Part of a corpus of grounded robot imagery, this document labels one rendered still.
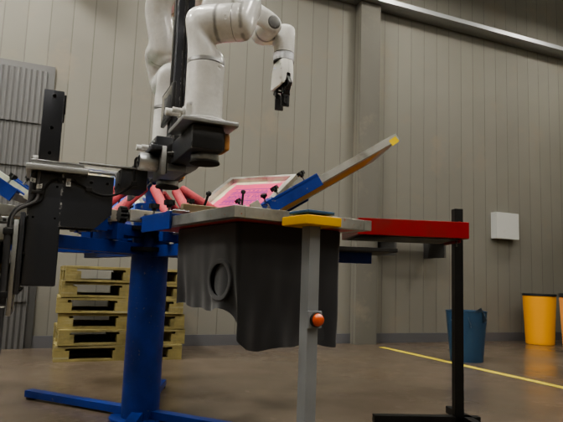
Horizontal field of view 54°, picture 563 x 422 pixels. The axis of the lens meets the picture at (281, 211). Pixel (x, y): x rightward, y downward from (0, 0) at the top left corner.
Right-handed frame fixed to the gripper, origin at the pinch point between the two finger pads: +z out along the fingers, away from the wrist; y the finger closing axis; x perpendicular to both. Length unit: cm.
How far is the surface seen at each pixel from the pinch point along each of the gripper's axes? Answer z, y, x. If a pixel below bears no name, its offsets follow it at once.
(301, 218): 45, 31, -6
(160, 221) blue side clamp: 41, -44, -32
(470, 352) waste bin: 126, -266, 327
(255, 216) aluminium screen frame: 42.6, 11.1, -12.4
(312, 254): 55, 28, 0
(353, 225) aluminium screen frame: 42, 3, 28
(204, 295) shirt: 69, -23, -18
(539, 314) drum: 95, -380, 552
